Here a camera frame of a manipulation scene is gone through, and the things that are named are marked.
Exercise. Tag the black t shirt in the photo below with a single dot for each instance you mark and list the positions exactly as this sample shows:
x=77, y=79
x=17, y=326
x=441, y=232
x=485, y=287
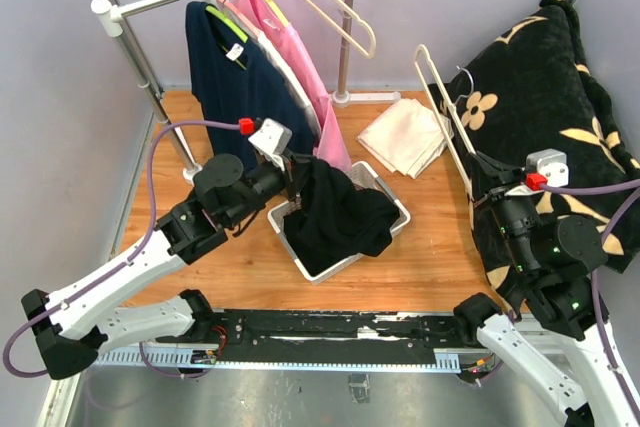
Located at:
x=363, y=217
x=313, y=241

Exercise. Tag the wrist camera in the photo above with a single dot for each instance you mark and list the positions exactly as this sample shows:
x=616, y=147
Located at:
x=269, y=138
x=544, y=168

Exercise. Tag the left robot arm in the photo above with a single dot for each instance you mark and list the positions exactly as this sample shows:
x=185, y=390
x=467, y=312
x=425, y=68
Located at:
x=75, y=325

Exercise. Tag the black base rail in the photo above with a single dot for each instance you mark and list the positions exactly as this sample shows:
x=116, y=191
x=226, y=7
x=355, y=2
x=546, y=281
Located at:
x=337, y=338

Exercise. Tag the white plastic basket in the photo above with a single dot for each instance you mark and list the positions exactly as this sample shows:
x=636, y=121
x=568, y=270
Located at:
x=363, y=176

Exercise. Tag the pink t shirt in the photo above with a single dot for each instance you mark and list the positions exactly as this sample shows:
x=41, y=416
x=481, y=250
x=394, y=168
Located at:
x=332, y=148

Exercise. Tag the metal clothes rack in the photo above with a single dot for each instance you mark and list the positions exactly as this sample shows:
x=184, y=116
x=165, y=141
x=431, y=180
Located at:
x=356, y=34

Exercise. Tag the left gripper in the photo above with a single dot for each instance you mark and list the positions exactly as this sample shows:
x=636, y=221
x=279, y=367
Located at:
x=295, y=168

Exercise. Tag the black floral blanket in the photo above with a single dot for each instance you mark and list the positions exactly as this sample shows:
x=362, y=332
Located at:
x=533, y=91

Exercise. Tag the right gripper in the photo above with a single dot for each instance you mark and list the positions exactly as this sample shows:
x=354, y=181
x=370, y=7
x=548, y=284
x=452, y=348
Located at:
x=494, y=178

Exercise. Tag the folded cream cloth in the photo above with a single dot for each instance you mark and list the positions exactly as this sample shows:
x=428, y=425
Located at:
x=405, y=138

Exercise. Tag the navy blue t shirt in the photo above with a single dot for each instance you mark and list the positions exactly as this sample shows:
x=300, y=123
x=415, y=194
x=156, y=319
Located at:
x=228, y=93

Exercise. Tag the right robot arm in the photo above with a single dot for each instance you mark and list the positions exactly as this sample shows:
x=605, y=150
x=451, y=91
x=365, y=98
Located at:
x=556, y=267

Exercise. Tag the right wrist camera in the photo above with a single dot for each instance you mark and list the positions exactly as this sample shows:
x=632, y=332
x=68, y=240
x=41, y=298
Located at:
x=544, y=168

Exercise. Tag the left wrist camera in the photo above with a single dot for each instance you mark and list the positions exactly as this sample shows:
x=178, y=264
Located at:
x=269, y=138

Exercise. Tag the white t shirt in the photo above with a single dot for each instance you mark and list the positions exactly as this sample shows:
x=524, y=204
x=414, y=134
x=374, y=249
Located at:
x=286, y=51

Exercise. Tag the green hanger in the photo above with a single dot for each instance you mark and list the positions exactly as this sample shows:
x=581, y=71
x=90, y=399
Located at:
x=235, y=52

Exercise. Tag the pink white hanger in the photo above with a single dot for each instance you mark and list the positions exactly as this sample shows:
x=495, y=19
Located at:
x=231, y=11

